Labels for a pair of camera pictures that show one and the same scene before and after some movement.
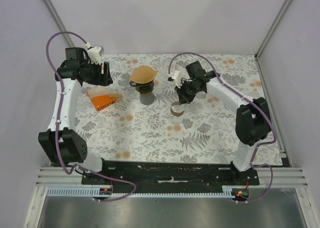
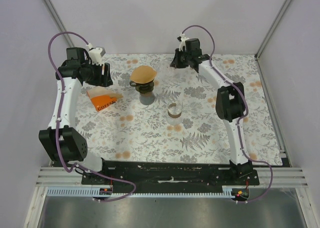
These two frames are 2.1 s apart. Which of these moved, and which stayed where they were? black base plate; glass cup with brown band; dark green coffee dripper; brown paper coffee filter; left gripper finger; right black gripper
Moved: right black gripper; glass cup with brown band
Stayed: dark green coffee dripper; black base plate; left gripper finger; brown paper coffee filter
